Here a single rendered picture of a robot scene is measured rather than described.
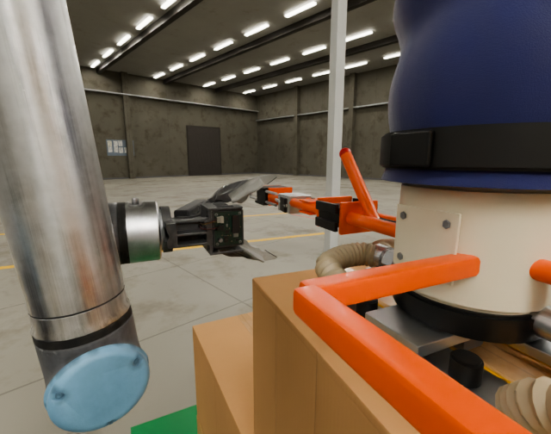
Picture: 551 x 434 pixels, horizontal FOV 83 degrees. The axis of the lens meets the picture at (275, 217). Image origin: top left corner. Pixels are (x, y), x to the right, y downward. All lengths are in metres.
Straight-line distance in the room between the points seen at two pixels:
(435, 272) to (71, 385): 0.34
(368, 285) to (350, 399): 0.15
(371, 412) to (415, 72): 0.34
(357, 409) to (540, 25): 0.37
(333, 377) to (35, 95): 0.39
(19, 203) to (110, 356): 0.16
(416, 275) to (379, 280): 0.04
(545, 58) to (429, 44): 0.09
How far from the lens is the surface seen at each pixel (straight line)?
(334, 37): 3.88
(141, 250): 0.47
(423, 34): 0.39
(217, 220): 0.46
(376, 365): 0.17
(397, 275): 0.29
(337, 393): 0.41
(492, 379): 0.40
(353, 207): 0.58
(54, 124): 0.32
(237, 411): 0.94
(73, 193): 0.33
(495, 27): 0.35
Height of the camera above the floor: 1.18
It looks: 11 degrees down
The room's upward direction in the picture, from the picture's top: straight up
